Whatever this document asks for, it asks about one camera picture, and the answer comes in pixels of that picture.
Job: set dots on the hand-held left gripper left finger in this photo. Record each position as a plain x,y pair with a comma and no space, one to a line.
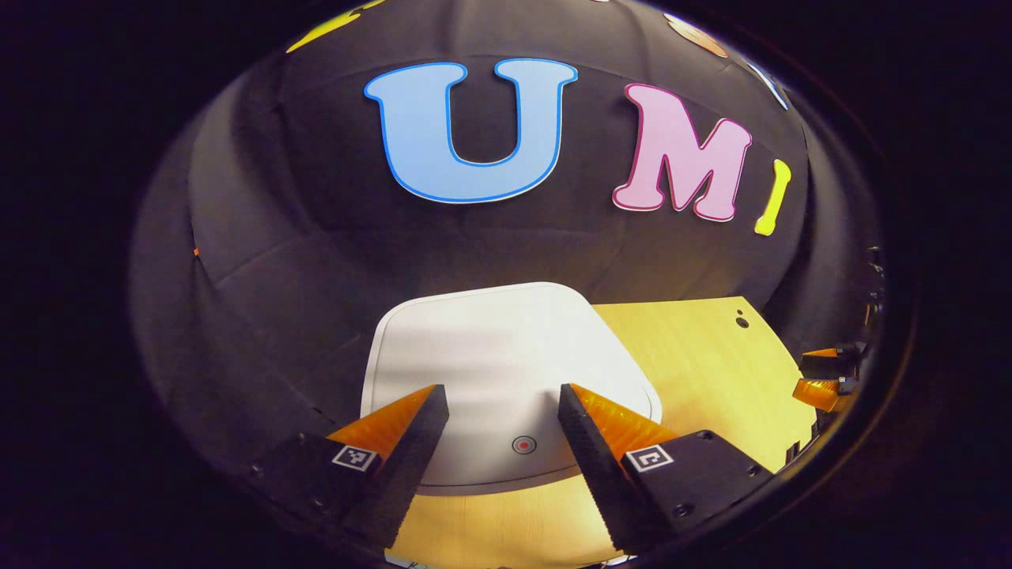
407,474

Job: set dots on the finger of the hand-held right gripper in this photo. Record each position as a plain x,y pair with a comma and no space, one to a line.
830,367
822,393

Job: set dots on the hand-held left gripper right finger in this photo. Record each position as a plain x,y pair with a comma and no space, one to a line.
601,474

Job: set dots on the white desktop garbage bin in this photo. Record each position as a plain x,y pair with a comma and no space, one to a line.
490,356

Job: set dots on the wooden desktop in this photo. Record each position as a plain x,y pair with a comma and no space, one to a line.
711,371

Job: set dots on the black backdrop cloth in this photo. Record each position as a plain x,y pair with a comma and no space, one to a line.
490,245

